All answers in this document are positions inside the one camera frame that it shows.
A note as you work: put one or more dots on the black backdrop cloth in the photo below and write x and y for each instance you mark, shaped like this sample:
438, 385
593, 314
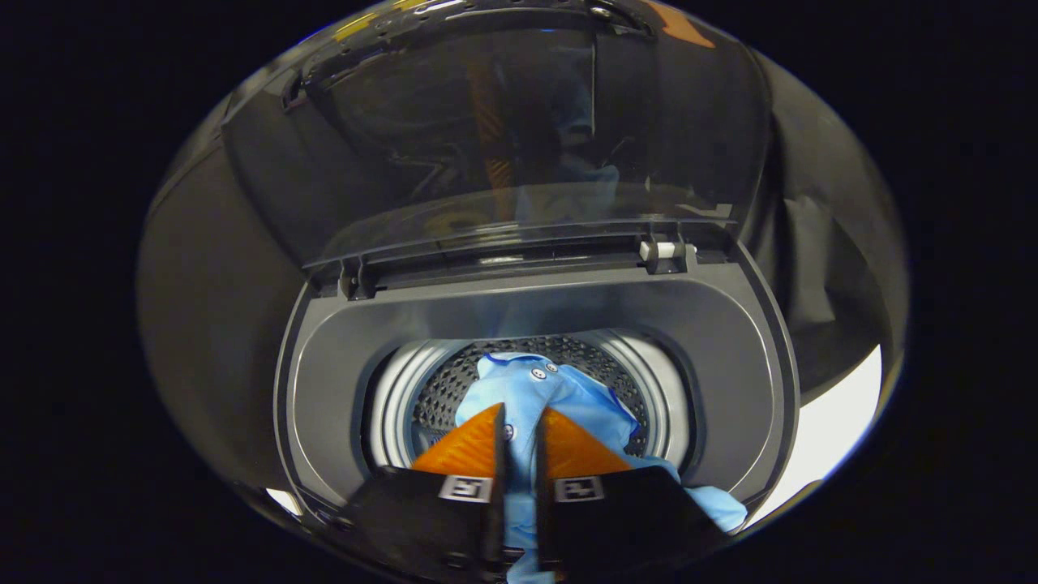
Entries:
835, 243

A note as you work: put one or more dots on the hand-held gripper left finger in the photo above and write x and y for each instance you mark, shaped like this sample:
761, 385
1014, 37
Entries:
498, 503

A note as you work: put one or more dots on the light blue polo shirt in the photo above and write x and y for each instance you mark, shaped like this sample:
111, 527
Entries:
559, 389

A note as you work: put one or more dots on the dark grey washing machine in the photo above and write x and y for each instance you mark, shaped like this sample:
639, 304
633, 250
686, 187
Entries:
340, 365

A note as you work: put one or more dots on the dark washing machine lid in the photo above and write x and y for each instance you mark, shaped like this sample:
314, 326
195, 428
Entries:
486, 122

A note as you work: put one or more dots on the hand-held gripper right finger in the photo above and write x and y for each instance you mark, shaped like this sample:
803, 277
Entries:
542, 503

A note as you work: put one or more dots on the white flat board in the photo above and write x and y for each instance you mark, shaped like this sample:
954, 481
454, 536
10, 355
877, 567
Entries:
827, 430

